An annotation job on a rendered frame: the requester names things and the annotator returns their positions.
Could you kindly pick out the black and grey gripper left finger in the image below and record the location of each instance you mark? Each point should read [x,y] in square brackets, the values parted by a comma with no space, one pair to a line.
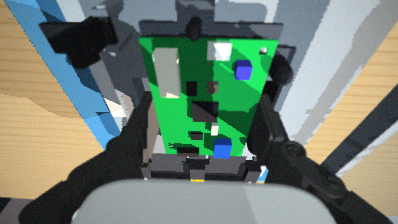
[121,160]

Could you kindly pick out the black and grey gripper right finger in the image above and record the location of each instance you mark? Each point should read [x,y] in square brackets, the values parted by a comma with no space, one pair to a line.
[287,164]

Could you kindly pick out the green circuit board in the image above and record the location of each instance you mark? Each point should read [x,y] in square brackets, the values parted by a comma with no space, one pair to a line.
[206,92]

